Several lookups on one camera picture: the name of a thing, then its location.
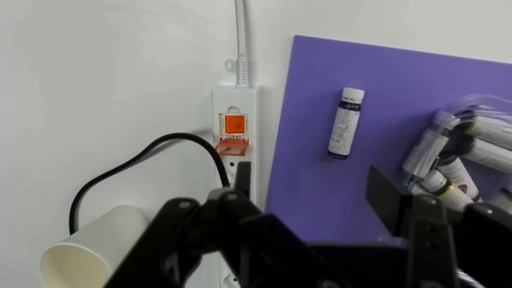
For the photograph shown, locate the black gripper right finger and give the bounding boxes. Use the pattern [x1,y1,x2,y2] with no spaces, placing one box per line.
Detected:
[365,164,512,288]

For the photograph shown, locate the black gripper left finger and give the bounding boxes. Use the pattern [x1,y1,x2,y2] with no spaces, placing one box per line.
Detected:
[103,186,343,288]

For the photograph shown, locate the white power strip orange switches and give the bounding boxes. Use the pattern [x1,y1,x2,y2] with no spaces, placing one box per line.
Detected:
[210,85,263,288]

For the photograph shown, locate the white labelled vial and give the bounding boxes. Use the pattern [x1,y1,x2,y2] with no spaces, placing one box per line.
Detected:
[325,85,369,161]
[437,154,484,204]
[463,114,512,153]
[457,137,512,177]
[420,169,476,213]

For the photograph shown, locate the white paper cup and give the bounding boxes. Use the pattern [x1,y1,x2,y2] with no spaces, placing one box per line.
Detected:
[37,204,153,288]

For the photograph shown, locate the clear plastic container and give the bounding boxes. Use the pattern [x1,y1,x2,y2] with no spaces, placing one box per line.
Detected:
[402,93,512,215]

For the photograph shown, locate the purple mat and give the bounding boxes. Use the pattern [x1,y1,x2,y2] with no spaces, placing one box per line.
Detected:
[265,34,512,249]

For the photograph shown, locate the black plug with cable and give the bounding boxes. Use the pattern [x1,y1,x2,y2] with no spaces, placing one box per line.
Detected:
[68,132,253,237]

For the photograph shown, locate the white power strip cord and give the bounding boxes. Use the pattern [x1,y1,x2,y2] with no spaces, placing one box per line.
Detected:
[223,0,253,90]

